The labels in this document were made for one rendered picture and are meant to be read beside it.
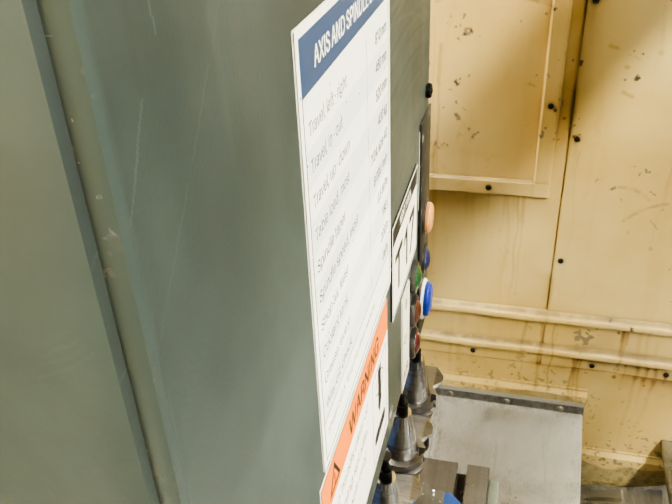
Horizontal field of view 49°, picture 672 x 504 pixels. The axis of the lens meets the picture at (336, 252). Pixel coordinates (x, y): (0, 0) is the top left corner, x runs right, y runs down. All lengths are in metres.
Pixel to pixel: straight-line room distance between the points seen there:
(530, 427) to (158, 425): 1.49
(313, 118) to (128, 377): 0.13
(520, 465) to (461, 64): 0.81
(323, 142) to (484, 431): 1.39
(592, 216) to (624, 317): 0.23
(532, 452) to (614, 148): 0.65
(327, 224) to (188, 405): 0.13
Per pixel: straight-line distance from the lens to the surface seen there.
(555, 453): 1.64
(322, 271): 0.30
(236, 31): 0.20
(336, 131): 0.30
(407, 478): 1.01
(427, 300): 0.63
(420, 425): 1.08
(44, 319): 0.17
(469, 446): 1.63
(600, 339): 1.55
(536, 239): 1.43
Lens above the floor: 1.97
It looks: 31 degrees down
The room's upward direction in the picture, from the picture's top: 3 degrees counter-clockwise
